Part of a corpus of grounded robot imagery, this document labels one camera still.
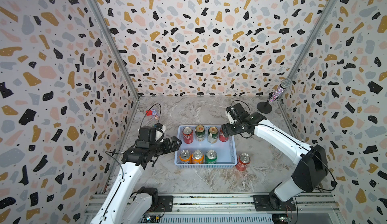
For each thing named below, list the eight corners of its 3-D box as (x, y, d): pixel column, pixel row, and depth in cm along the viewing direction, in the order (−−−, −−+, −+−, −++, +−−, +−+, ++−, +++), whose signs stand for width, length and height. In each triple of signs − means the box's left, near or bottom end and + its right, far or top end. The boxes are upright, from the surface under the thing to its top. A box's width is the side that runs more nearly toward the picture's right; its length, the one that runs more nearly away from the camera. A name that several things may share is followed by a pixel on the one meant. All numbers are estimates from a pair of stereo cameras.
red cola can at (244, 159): (235, 171, 86) (239, 163, 78) (234, 160, 90) (237, 152, 82) (246, 171, 86) (251, 164, 78) (244, 160, 90) (248, 152, 82)
